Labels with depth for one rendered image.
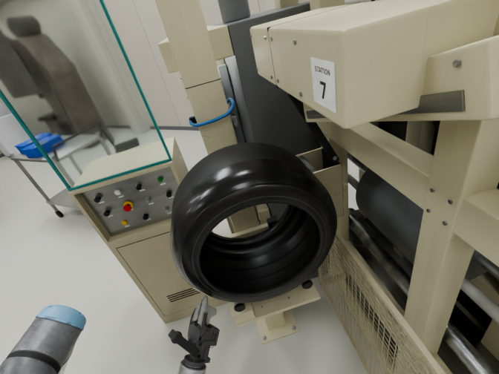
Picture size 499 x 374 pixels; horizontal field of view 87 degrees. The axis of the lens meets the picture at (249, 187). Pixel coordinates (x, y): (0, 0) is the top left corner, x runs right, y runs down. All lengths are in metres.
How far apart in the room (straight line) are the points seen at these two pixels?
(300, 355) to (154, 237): 1.17
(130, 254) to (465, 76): 1.73
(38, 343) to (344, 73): 0.84
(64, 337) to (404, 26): 0.93
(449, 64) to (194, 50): 0.74
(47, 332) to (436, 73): 0.95
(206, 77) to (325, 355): 1.70
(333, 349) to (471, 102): 1.73
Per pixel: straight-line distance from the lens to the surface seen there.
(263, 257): 1.24
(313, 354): 2.00
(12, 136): 9.14
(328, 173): 1.21
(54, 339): 0.86
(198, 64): 1.00
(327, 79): 0.49
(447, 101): 0.50
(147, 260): 1.86
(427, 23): 0.50
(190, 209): 0.78
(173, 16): 1.00
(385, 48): 0.47
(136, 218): 1.72
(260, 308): 1.22
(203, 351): 1.07
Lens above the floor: 1.83
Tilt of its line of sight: 33 degrees down
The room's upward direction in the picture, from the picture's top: 15 degrees counter-clockwise
